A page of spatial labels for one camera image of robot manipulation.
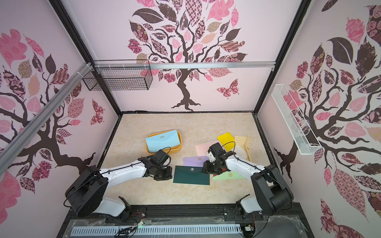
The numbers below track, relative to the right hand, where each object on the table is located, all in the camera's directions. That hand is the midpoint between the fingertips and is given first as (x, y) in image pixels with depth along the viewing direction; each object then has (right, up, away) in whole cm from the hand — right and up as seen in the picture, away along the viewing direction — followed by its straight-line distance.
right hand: (206, 172), depth 86 cm
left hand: (-21, -4, -1) cm, 21 cm away
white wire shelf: (+43, +22, -20) cm, 52 cm away
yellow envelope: (+16, +19, +20) cm, 32 cm away
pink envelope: (-2, +11, +12) cm, 17 cm away
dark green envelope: (-9, -3, +3) cm, 10 cm away
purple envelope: (-6, +5, +9) cm, 12 cm away
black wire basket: (-55, +61, +9) cm, 83 cm away
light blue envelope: (-29, +17, +12) cm, 36 cm away
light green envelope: (+13, -2, 0) cm, 13 cm away
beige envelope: (+27, +17, +18) cm, 36 cm away
